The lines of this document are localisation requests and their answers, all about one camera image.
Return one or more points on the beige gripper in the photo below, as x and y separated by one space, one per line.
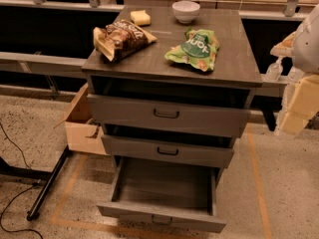
308 49

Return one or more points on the grey bottom drawer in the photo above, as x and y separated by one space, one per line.
164 193

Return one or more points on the grey drawer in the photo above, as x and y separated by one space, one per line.
164 193
167 151
168 116

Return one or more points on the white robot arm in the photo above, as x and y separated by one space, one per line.
300 102

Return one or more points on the grey top drawer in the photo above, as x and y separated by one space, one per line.
168 116

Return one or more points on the dark grey drawer cabinet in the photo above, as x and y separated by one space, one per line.
184 98

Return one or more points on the grey middle drawer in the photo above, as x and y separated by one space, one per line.
167 151

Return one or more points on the left clear pump bottle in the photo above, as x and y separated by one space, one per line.
274 70

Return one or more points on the green snack bag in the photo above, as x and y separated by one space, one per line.
199 50

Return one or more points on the white ceramic bowl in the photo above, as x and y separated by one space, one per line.
185 11

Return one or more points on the yellow sponge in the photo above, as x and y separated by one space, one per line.
140 18

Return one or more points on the brown chip bag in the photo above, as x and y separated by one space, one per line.
120 39

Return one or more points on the cardboard box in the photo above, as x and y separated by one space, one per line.
82 133

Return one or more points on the black table leg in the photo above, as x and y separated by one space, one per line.
33 213

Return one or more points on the grey metal shelf rail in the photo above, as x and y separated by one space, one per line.
42 65

